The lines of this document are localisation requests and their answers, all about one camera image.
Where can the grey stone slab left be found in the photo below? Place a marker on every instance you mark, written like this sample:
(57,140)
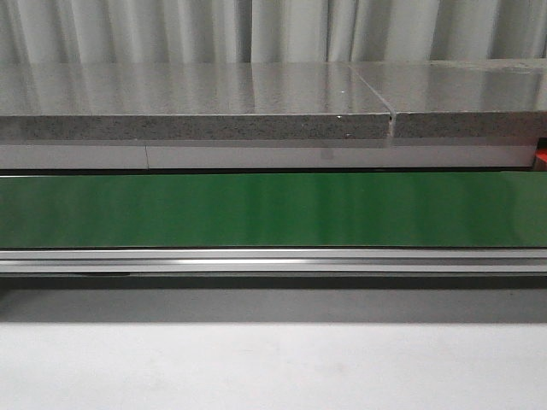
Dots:
(188,102)

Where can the grey stone slab right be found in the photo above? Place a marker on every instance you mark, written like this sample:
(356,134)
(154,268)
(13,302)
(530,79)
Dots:
(500,101)

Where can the grey stone slab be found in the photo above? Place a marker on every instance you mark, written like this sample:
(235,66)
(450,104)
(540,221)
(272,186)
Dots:
(188,102)
(500,101)

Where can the aluminium conveyor frame rail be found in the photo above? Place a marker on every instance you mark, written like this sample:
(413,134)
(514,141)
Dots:
(274,263)

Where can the red plastic tray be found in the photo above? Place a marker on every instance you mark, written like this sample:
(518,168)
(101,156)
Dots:
(540,160)

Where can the grey pleated curtain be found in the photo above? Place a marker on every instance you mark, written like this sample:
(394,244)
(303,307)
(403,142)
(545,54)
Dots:
(270,31)

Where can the green conveyor belt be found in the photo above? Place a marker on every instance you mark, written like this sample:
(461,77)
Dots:
(445,209)

